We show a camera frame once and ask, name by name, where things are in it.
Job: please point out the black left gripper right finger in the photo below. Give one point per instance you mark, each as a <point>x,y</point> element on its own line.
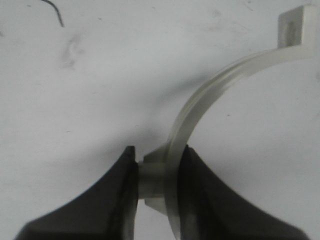
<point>210,210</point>

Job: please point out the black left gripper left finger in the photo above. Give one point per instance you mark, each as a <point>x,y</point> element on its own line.
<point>105,211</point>

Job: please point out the white half pipe clamp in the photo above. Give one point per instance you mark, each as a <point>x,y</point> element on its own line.
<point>159,169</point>

